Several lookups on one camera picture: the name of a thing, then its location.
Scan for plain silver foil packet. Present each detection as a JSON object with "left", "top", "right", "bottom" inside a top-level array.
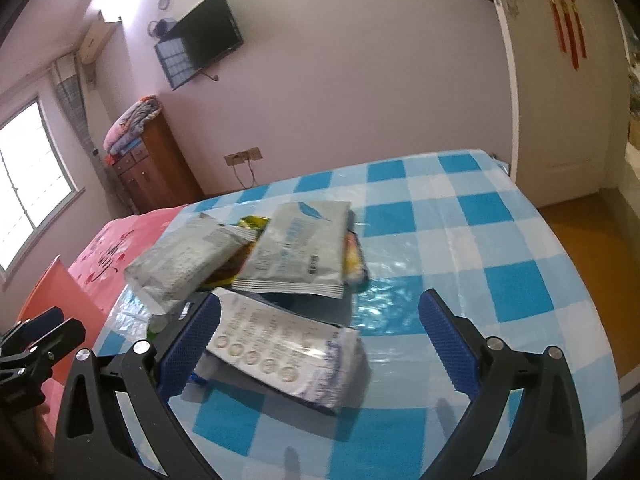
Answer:
[{"left": 124, "top": 212, "right": 251, "bottom": 311}]

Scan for white packet with round marks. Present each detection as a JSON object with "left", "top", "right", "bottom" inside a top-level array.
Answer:
[{"left": 192, "top": 287, "right": 372, "bottom": 417}]

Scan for black wall television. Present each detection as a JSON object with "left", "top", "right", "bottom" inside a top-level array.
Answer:
[{"left": 154, "top": 0, "right": 245, "bottom": 92}]

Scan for thin dark power cable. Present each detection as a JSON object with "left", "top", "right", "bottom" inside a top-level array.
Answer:
[{"left": 231, "top": 160, "right": 262, "bottom": 192}]

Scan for stack of folded blankets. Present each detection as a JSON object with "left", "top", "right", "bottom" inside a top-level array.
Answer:
[{"left": 102, "top": 95, "right": 164, "bottom": 166}]

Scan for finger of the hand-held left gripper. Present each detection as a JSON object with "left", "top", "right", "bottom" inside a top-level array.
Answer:
[
  {"left": 19, "top": 316, "right": 87, "bottom": 377},
  {"left": 0, "top": 306, "right": 64, "bottom": 357}
]

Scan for blue checked tablecloth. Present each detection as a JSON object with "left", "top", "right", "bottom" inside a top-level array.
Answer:
[{"left": 92, "top": 149, "right": 623, "bottom": 480}]

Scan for brown wooden cabinet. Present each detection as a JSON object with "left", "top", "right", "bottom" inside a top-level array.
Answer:
[{"left": 111, "top": 110, "right": 206, "bottom": 216}]

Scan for yellow and purple snack packet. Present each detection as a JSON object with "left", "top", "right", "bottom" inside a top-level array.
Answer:
[{"left": 342, "top": 230, "right": 372, "bottom": 289}]

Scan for orange-red plastic sheet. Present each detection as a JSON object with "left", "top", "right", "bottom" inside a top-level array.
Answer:
[{"left": 15, "top": 255, "right": 110, "bottom": 397}]

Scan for wall socket strip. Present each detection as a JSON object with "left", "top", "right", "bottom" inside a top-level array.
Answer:
[{"left": 224, "top": 146, "right": 264, "bottom": 167}]

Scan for pink printed bed sheet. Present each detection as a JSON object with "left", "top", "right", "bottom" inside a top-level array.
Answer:
[{"left": 67, "top": 205, "right": 187, "bottom": 313}]

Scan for white door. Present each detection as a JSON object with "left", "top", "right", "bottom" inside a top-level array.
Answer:
[{"left": 477, "top": 0, "right": 632, "bottom": 209}]

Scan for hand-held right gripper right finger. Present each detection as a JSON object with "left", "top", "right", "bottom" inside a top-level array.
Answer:
[{"left": 417, "top": 288, "right": 588, "bottom": 480}]

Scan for window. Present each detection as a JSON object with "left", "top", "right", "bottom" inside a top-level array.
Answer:
[{"left": 0, "top": 95, "right": 87, "bottom": 275}]

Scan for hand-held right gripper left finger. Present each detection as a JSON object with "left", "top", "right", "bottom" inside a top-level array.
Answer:
[{"left": 52, "top": 292, "right": 223, "bottom": 480}]

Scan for grey checked curtain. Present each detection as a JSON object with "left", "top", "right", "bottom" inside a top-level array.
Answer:
[{"left": 52, "top": 55, "right": 108, "bottom": 171}]

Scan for red knot door hanging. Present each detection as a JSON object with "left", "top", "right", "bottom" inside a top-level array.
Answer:
[{"left": 530, "top": 0, "right": 589, "bottom": 72}]

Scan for white air conditioner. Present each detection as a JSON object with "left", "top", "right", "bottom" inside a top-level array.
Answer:
[{"left": 79, "top": 22, "right": 122, "bottom": 64}]

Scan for silver packet with blue feather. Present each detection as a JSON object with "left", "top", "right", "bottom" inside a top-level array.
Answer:
[{"left": 234, "top": 201, "right": 353, "bottom": 300}]

